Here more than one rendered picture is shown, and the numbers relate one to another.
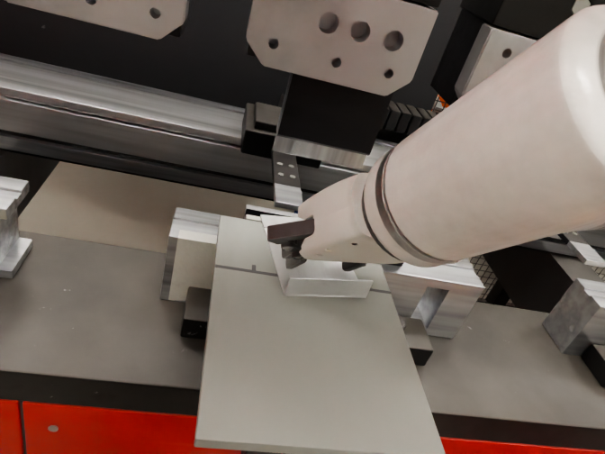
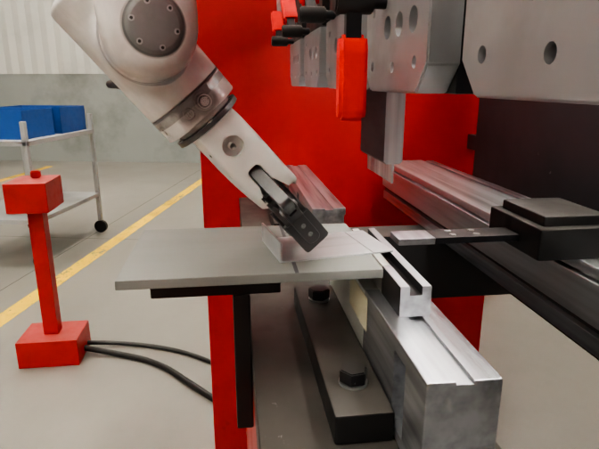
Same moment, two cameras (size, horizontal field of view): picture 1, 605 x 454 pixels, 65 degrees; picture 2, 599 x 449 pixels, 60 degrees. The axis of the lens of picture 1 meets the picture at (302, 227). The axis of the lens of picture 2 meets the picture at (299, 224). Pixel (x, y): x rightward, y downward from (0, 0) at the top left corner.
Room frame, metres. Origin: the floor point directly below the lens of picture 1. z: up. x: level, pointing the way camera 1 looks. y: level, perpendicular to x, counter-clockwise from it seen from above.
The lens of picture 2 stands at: (0.46, -0.59, 1.18)
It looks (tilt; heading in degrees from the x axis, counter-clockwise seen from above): 15 degrees down; 97
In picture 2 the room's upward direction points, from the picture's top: straight up
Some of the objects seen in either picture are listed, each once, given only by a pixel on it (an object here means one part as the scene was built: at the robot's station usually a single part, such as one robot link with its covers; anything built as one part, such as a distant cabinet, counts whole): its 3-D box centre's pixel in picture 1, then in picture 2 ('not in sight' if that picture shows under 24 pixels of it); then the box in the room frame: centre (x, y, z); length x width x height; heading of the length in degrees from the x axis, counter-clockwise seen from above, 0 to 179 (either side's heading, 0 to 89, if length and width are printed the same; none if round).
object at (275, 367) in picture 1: (309, 314); (250, 251); (0.33, -0.03, 1.00); 0.26 x 0.18 x 0.01; 15
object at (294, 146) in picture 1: (330, 118); (381, 133); (0.47, 0.01, 1.13); 0.10 x 0.02 x 0.10; 105
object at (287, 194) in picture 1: (284, 152); (496, 227); (0.62, 0.06, 1.01); 0.26 x 0.12 x 0.05; 15
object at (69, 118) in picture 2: not in sight; (41, 118); (-1.94, 3.08, 0.92); 0.50 x 0.36 x 0.18; 3
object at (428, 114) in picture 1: (389, 114); not in sight; (0.91, -0.09, 1.02); 0.37 x 0.06 x 0.04; 105
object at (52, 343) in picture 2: not in sight; (45, 268); (-0.89, 1.36, 0.41); 0.25 x 0.20 x 0.83; 15
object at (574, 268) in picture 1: (516, 240); not in sight; (0.99, -0.48, 0.81); 0.64 x 0.08 x 0.14; 15
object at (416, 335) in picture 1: (310, 327); (332, 346); (0.43, -0.05, 0.89); 0.30 x 0.05 x 0.03; 105
